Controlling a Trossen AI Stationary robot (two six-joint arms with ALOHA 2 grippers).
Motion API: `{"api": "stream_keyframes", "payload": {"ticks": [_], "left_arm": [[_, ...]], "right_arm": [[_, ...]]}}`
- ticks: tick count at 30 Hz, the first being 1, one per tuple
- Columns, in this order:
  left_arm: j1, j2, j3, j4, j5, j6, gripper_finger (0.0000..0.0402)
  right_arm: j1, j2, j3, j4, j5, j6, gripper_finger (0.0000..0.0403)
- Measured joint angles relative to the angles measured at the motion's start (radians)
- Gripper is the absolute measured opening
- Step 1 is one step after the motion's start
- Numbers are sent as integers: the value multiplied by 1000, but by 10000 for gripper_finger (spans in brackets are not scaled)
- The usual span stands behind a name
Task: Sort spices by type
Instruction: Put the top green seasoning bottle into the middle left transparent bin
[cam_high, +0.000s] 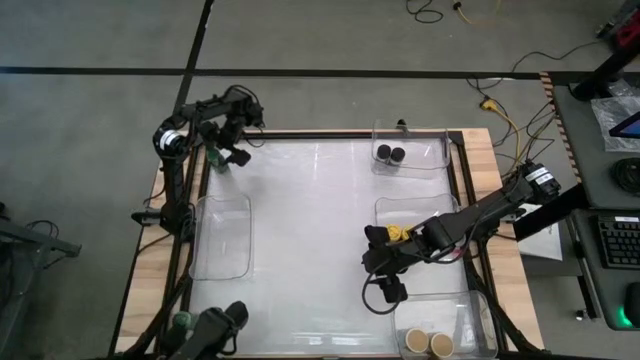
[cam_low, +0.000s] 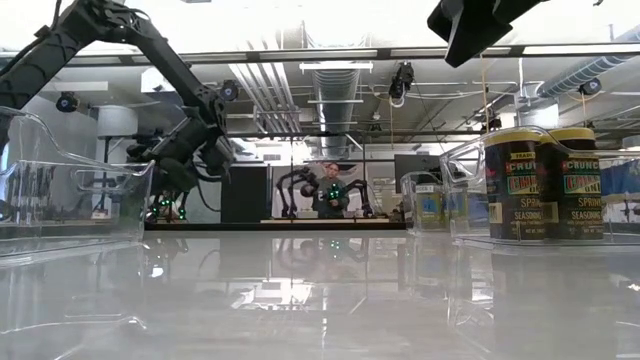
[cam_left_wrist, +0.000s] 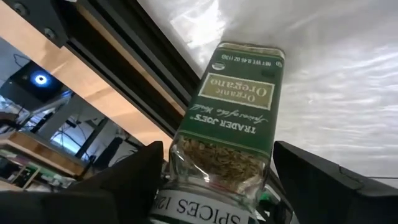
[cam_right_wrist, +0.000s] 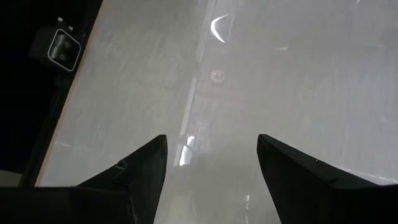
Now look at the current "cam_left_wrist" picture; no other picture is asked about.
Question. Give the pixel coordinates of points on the green lid oregano jar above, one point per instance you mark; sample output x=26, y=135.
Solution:
x=233, y=109

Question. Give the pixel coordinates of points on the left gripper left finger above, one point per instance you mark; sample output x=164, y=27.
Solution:
x=109, y=202

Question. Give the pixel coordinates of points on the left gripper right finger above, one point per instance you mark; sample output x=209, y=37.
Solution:
x=326, y=199

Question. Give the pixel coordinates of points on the black table frame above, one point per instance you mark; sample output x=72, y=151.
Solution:
x=124, y=71

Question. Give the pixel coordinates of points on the wooden shelf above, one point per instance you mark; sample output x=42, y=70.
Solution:
x=37, y=152

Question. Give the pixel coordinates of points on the black box blue light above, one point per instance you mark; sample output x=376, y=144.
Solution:
x=40, y=79

